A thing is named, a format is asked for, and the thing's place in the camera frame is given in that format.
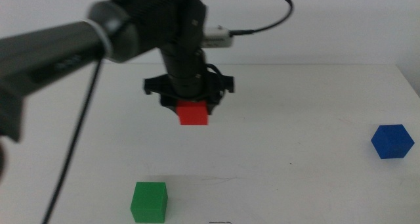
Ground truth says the red cube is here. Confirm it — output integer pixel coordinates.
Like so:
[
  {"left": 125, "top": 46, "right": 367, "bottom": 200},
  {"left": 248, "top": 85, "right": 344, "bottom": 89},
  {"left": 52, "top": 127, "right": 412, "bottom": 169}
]
[{"left": 175, "top": 100, "right": 209, "bottom": 126}]

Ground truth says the green cube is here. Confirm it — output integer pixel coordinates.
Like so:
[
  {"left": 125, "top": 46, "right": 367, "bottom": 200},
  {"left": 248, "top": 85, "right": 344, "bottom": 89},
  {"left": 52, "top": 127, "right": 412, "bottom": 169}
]
[{"left": 130, "top": 181, "right": 169, "bottom": 224}]

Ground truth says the blue cube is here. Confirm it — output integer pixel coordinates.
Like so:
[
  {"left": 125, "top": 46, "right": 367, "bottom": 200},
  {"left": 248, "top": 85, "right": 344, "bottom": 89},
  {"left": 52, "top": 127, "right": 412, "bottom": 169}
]
[{"left": 370, "top": 123, "right": 415, "bottom": 160}]

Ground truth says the thin black left gripper wire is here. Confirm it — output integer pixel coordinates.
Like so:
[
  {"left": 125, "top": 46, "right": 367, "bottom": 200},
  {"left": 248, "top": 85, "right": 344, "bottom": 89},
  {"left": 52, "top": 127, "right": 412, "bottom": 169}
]
[{"left": 205, "top": 62, "right": 224, "bottom": 78}]

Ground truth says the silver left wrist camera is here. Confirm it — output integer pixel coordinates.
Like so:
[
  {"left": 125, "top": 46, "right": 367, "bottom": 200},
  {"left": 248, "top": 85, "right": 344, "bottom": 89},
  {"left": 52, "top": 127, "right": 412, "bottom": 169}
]
[{"left": 200, "top": 26, "right": 234, "bottom": 49}]

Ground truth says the black braided left camera cable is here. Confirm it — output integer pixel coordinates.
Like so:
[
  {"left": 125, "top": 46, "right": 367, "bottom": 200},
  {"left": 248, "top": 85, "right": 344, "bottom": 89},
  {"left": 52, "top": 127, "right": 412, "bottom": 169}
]
[{"left": 41, "top": 0, "right": 294, "bottom": 224}]

